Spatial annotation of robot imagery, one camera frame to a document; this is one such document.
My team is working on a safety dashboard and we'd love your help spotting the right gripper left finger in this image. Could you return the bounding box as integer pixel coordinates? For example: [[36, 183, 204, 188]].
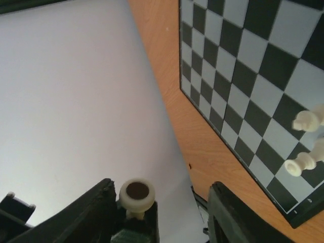
[[10, 178, 117, 242]]

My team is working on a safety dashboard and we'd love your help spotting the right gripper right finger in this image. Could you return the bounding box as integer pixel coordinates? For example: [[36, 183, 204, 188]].
[[208, 182, 293, 243]]

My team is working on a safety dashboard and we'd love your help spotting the white chess piece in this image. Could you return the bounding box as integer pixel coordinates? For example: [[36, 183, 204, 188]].
[[292, 104, 323, 132], [119, 178, 155, 220]]

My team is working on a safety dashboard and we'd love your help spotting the white chess pawn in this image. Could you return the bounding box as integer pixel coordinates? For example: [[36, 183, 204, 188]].
[[284, 137, 323, 177]]

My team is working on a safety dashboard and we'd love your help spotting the black and silver chessboard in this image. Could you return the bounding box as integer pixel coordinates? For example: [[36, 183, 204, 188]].
[[179, 1, 323, 228]]

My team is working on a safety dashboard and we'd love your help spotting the black aluminium frame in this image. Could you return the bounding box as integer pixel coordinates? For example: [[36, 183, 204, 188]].
[[0, 0, 66, 15]]

